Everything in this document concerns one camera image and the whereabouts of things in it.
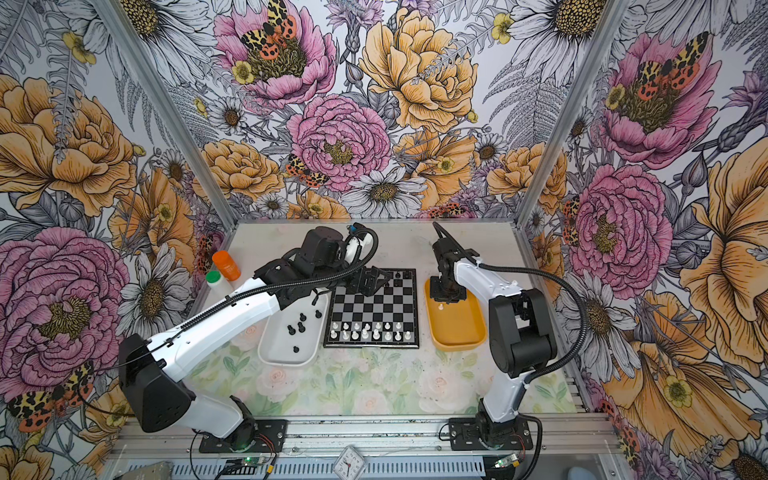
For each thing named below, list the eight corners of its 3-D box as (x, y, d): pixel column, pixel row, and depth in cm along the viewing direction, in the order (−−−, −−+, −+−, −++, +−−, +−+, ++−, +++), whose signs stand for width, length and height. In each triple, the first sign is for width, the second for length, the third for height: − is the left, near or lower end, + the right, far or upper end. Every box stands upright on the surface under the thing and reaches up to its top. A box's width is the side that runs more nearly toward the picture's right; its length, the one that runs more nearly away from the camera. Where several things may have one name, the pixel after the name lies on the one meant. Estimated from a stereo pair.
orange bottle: (218, 269, 108) (209, 256, 102) (231, 261, 110) (222, 248, 104) (232, 283, 104) (223, 270, 98) (245, 274, 106) (236, 261, 101)
